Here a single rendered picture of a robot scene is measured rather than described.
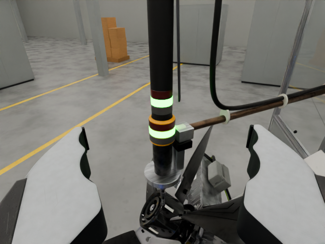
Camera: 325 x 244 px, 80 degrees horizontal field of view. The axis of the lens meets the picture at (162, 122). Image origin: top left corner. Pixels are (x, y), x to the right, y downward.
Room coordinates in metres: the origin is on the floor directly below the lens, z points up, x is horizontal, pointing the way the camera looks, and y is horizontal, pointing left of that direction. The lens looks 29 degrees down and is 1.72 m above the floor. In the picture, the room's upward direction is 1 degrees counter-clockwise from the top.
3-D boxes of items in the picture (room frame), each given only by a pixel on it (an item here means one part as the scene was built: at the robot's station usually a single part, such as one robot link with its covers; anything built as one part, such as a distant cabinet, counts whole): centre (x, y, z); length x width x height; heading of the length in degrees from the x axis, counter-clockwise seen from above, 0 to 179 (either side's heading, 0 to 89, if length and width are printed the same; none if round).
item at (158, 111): (0.28, 0.00, 1.59); 0.03 x 0.03 x 0.01
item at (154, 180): (0.28, -0.01, 1.50); 0.09 x 0.07 x 0.10; 115
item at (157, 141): (0.28, 0.00, 1.54); 0.04 x 0.04 x 0.01
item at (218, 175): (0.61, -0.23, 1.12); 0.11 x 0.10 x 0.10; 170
